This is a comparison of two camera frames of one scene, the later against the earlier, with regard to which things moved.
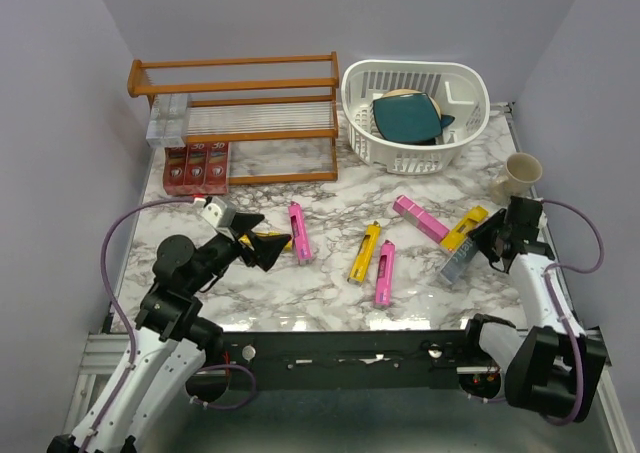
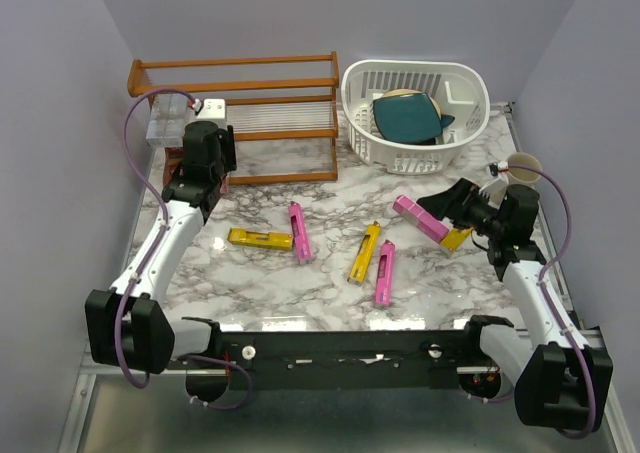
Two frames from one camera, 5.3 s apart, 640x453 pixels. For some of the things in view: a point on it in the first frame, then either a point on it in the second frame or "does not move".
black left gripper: x=268 y=249 to x=227 y=142
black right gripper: x=480 y=233 to x=443 y=204
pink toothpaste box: x=384 y=286 does not move
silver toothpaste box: x=175 y=122 does not move
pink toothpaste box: x=299 y=232 does not move
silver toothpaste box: x=157 y=122 does not move
